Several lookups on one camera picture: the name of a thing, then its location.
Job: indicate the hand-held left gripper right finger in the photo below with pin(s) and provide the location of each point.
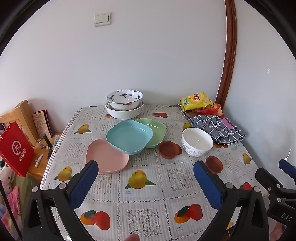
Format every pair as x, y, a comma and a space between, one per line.
208, 185

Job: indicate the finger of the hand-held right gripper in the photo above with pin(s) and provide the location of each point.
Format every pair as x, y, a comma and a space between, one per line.
288, 167
272, 183

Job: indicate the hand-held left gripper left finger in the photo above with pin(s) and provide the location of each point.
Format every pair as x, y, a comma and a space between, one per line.
84, 183

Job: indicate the small brown dish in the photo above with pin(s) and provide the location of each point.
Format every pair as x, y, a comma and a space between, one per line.
214, 164
180, 149
168, 149

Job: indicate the pink square plate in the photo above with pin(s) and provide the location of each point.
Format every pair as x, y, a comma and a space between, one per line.
104, 157

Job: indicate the blue square plate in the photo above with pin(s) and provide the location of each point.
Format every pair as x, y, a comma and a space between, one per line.
128, 135

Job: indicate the green square plate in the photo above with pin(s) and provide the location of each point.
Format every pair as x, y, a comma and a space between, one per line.
156, 129

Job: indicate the person's left hand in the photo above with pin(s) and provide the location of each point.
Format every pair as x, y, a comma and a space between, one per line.
132, 237

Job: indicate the white patterned bowl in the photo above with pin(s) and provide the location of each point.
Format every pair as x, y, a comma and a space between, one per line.
196, 140

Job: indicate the wooden side table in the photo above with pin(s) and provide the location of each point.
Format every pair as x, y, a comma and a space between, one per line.
40, 166

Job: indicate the white pen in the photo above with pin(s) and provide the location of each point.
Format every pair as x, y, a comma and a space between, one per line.
39, 160

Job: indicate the grey checked cloth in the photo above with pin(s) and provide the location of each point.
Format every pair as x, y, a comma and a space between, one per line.
215, 128

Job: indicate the patterned book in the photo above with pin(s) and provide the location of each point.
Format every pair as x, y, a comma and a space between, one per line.
42, 125

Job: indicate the red paper bag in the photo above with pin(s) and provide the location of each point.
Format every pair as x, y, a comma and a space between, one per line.
16, 148

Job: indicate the red snack bag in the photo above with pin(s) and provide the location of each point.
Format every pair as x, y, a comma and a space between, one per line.
216, 109

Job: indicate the large white bowl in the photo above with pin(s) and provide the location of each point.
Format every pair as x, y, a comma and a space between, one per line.
120, 113

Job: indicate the white plush toy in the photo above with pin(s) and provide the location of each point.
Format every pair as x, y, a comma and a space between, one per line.
5, 178

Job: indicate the pink cloth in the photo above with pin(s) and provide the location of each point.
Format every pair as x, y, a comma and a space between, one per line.
10, 213

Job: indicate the yellow chip bag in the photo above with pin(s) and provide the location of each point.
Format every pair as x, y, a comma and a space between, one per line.
196, 100

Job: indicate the wooden chair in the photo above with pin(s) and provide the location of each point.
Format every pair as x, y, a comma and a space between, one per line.
22, 115

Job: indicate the blue crane print bowl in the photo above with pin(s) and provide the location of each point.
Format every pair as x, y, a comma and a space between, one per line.
123, 96

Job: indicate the brown wooden door frame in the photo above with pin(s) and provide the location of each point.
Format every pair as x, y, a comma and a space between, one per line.
227, 58

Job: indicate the white wall switch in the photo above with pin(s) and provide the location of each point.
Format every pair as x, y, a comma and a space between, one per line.
102, 19

